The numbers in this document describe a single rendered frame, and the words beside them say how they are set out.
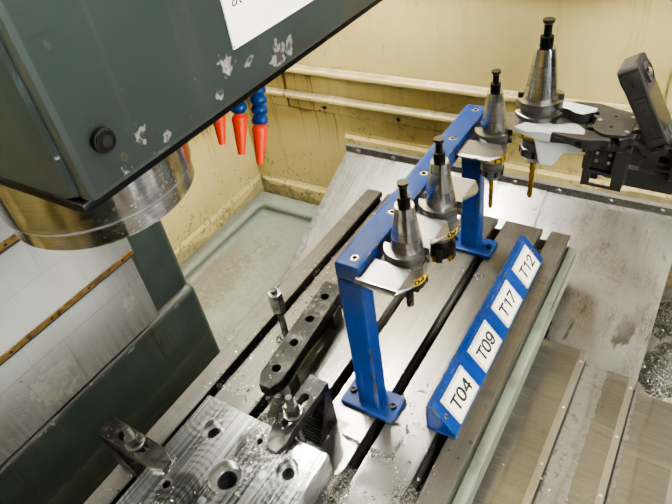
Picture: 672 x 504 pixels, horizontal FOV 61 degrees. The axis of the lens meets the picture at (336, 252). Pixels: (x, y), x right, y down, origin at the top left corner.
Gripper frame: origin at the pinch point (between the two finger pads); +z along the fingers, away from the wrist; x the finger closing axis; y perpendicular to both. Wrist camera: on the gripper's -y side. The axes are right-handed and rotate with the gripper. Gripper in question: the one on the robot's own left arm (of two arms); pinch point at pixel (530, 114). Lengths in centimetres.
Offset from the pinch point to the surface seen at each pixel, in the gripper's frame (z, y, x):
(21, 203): 20, -19, -59
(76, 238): 18, -15, -58
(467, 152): 10.4, 10.7, 3.9
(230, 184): 103, 61, 36
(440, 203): 7.8, 9.0, -12.9
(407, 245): 7.6, 8.4, -23.7
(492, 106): 8.6, 4.8, 9.5
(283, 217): 89, 75, 42
